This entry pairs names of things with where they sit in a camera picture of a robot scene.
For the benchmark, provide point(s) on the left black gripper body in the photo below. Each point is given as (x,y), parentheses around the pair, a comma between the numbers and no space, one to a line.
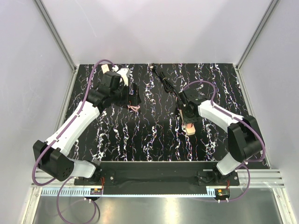
(121,96)

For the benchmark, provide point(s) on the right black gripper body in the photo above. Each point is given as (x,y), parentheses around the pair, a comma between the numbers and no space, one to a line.
(188,118)

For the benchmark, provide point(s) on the pink cube plug adapter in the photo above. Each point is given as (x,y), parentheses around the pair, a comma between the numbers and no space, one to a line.
(189,128)

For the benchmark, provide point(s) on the white pink power strip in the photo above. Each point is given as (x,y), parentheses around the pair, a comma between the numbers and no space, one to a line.
(105,68)

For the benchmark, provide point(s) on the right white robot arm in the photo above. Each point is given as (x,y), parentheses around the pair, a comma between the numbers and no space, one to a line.
(244,136)

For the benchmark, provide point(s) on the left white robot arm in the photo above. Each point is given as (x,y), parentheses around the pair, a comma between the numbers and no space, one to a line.
(52,155)

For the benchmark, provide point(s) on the beige red power strip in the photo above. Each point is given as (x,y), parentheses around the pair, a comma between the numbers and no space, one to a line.
(179,105)

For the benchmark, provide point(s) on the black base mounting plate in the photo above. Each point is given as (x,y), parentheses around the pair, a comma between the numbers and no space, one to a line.
(200,173)

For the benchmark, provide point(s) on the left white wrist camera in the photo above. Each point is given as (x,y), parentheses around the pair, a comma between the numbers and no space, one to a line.
(124,73)

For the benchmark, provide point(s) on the grey cable duct rail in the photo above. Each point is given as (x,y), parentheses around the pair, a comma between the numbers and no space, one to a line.
(110,192)

